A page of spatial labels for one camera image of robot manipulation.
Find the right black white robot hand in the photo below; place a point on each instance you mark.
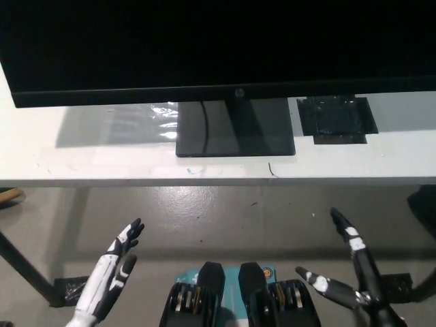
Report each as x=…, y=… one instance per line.
x=366, y=269

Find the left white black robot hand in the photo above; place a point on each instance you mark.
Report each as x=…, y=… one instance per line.
x=102, y=272

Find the black HP monitor screen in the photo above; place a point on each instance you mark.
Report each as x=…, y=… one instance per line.
x=204, y=51

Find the glossy black monitor stand base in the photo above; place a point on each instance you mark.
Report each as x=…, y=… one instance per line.
x=235, y=136

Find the black table leg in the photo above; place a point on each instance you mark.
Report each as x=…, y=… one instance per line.
x=27, y=272

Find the black bulky object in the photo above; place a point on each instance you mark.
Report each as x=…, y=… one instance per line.
x=425, y=204

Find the tan wooden object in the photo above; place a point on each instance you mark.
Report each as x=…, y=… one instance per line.
x=8, y=197

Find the black tape patch on table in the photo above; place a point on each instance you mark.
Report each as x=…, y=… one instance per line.
x=337, y=119

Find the clear plastic film sheet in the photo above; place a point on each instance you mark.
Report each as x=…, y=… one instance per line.
x=160, y=119

